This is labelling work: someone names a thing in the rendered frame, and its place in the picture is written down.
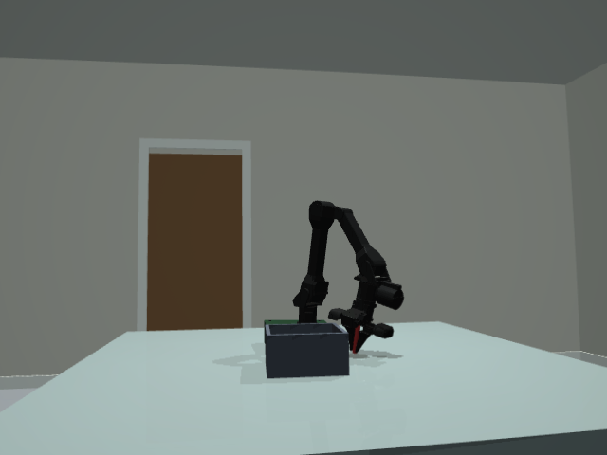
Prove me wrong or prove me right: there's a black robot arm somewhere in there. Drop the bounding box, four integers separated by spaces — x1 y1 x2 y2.
293 201 404 329

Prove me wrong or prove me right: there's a dark red peg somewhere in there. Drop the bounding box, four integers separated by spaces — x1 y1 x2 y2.
353 326 360 354

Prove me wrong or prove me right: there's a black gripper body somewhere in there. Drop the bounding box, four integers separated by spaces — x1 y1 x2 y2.
328 298 394 339

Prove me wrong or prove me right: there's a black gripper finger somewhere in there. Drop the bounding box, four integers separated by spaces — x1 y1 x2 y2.
342 325 356 351
356 331 374 353

